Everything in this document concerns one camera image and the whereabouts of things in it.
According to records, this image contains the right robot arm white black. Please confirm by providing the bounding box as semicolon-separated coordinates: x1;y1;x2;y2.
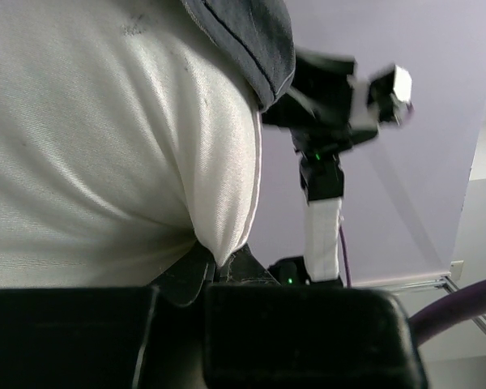
262;50;379;286

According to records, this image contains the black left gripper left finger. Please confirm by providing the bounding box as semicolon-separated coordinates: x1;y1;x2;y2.
0;246;215;388

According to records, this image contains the white pillow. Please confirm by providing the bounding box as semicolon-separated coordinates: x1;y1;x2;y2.
0;1;261;288

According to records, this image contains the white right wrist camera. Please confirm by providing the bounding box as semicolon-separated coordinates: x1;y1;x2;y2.
348;65;413;130

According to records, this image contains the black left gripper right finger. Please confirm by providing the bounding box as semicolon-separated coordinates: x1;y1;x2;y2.
204;242;424;389

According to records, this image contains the dark grey checked pillowcase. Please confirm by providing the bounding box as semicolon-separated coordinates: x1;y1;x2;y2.
182;0;296;112

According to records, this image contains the aluminium table frame rail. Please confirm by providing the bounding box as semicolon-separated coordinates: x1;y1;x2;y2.
360;271;486;353

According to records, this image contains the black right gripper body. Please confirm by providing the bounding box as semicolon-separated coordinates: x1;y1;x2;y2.
262;49;379;152

